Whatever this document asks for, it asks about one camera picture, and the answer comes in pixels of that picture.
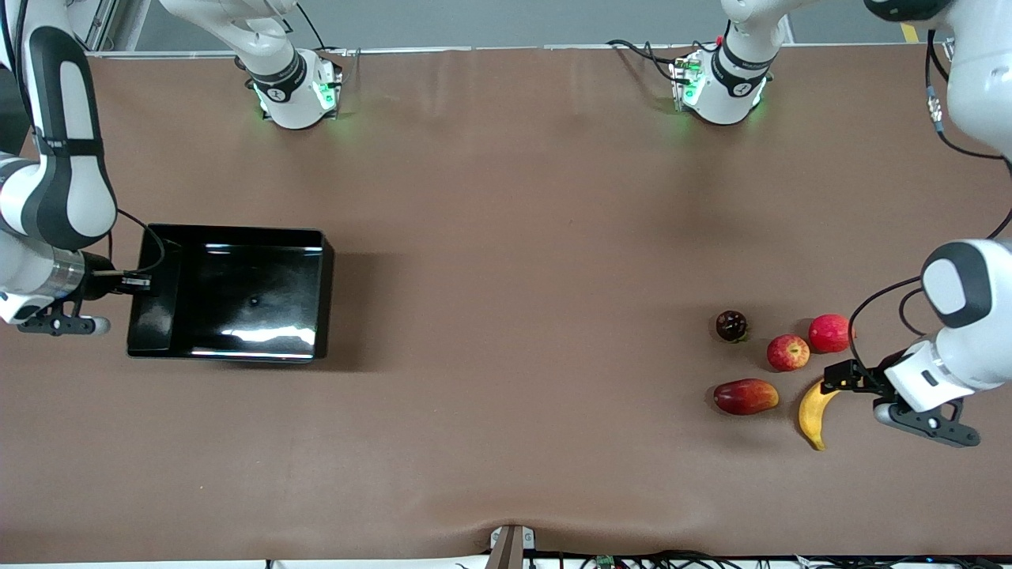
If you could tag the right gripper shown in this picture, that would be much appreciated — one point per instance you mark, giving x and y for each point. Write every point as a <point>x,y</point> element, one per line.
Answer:
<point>98,283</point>

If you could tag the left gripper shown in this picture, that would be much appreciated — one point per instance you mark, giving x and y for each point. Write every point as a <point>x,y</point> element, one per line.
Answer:
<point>861,378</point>

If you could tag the yellow banana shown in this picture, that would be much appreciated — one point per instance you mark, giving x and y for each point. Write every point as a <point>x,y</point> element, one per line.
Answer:
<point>810,415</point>

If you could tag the small red yellow apple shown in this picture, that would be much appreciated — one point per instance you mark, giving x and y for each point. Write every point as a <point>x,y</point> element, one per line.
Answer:
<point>788,353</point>

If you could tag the black plastic box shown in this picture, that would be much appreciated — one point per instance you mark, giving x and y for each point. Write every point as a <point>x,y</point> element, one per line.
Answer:
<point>237,308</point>

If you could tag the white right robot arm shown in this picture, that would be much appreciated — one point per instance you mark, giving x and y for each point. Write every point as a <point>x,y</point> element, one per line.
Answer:
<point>67,182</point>

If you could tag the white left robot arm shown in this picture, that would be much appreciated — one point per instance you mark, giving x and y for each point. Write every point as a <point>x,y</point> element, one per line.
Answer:
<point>968,300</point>

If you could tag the red peach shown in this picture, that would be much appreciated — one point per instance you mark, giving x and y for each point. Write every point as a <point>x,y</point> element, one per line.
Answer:
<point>830,333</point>

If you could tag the red mango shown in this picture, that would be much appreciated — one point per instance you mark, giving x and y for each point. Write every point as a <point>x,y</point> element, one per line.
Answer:
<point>743,397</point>

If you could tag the dark purple mangosteen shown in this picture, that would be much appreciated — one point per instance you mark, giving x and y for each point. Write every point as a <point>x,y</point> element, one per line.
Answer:
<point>731,325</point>

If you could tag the brown table cover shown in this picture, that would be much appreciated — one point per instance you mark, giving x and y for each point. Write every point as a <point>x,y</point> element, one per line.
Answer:
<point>474,442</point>

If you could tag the aluminium frame profile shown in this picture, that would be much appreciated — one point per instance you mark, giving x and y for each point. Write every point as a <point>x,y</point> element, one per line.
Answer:
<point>99,24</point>

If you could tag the grey metal table bracket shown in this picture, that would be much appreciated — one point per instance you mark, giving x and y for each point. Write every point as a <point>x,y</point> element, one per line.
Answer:
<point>510,545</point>

